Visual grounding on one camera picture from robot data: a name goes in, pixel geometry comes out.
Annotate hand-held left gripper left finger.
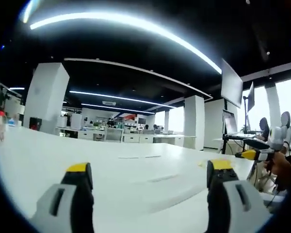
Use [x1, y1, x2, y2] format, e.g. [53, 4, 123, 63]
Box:
[30, 162, 95, 233]

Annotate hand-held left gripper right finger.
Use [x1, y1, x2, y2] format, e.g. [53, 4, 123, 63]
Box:
[207, 159, 274, 233]

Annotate black and red box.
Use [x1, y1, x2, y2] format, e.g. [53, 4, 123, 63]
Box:
[29, 116, 43, 131]

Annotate person's right hand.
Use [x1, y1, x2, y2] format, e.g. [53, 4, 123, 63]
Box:
[266, 152, 291, 192]

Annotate black office chair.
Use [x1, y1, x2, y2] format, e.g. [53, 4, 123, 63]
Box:
[259, 117, 271, 142]

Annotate grey chair headrest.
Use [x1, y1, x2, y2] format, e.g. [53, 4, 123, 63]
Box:
[280, 111, 291, 130]

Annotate open laptop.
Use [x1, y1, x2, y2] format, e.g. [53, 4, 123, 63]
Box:
[222, 109, 252, 137]

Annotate small flat monitor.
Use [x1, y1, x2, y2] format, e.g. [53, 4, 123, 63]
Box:
[246, 82, 256, 113]

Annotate narrow white pillar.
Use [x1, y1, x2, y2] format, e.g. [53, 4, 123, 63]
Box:
[183, 95, 205, 150]

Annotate large flat monitor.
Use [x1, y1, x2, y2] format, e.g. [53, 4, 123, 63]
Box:
[220, 58, 243, 109]

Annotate white drawer cabinet row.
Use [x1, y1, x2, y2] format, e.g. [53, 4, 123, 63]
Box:
[77, 130, 185, 148]

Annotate clear bottle with red cap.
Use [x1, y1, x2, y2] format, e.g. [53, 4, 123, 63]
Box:
[0, 110, 7, 143]

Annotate wide white pillar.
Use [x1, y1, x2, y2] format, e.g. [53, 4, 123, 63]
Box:
[23, 62, 70, 136]

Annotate long ceiling light strip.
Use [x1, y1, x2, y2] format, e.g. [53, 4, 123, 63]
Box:
[30, 11, 223, 75]

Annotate metal frame rack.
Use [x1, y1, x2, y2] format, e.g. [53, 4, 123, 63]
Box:
[0, 78, 23, 123]

